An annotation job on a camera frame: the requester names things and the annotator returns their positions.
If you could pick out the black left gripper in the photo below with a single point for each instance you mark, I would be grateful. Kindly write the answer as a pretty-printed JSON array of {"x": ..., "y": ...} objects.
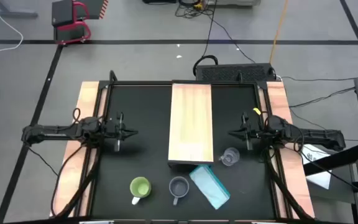
[{"x": 117, "y": 130}]

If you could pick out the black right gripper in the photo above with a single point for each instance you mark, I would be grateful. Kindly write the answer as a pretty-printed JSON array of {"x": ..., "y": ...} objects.
[{"x": 253, "y": 133}]

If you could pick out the grey mug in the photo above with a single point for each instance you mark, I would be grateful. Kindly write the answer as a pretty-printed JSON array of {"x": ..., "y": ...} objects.
[{"x": 179, "y": 186}]

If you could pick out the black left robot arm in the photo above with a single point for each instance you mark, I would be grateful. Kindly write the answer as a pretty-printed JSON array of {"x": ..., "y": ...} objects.
[{"x": 51, "y": 132}]

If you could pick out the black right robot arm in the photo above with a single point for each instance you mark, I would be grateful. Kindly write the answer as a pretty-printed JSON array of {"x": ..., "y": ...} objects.
[{"x": 315, "y": 137}]

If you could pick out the yellow tag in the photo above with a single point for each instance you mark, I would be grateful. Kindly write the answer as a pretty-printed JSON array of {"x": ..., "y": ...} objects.
[{"x": 256, "y": 111}]

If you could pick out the teal folded cloth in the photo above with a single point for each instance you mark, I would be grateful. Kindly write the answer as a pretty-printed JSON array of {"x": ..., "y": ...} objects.
[{"x": 210, "y": 186}]

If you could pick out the white paper sheet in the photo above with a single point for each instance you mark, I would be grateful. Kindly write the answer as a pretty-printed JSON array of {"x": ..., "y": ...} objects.
[{"x": 320, "y": 180}]

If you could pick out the black metal beam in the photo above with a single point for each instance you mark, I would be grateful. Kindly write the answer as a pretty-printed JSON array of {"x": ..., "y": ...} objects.
[{"x": 337, "y": 158}]

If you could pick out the grey power strip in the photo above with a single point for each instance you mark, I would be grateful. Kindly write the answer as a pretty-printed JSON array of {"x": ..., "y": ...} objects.
[{"x": 235, "y": 2}]

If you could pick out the red and black cart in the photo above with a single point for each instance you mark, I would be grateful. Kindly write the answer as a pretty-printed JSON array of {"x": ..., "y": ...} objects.
[{"x": 62, "y": 14}]

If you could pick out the grey metal stand foot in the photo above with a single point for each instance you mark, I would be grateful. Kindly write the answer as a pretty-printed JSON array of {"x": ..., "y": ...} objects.
[{"x": 17, "y": 14}]

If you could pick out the black aluminium table frame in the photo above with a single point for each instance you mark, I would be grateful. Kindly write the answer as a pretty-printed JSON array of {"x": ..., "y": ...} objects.
[{"x": 135, "y": 83}]

